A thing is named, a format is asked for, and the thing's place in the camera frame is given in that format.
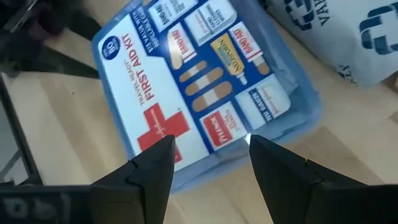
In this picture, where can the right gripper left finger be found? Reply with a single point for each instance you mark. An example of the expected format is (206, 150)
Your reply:
(143, 186)

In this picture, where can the blue first aid kit box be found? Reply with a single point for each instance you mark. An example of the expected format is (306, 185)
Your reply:
(140, 77)

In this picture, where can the white blue-patterned wipes packet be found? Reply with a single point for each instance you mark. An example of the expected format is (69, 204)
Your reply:
(342, 37)

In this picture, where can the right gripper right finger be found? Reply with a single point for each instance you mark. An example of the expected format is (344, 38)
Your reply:
(295, 193)

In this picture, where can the black table frame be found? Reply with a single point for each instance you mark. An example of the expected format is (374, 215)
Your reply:
(18, 124)

